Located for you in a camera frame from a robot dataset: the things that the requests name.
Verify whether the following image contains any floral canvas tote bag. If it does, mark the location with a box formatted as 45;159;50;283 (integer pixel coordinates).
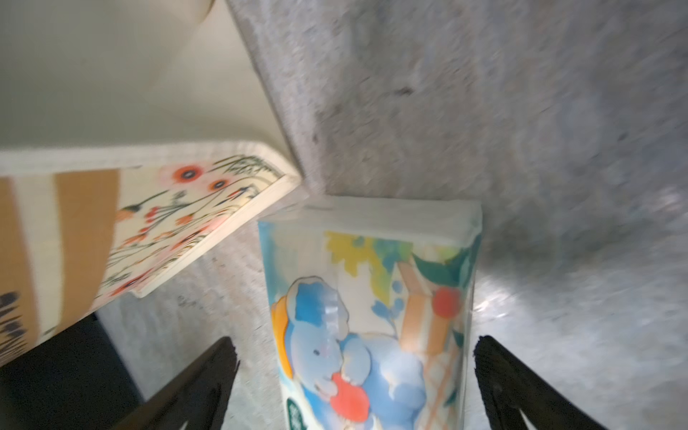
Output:
1;1;302;364

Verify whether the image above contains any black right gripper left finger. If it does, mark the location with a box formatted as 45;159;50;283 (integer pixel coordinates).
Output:
114;336;239;430

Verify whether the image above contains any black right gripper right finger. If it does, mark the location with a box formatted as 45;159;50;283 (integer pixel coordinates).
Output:
474;336;605;430

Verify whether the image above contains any elephant print tissue pack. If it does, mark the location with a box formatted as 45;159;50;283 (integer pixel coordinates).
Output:
259;196;483;429

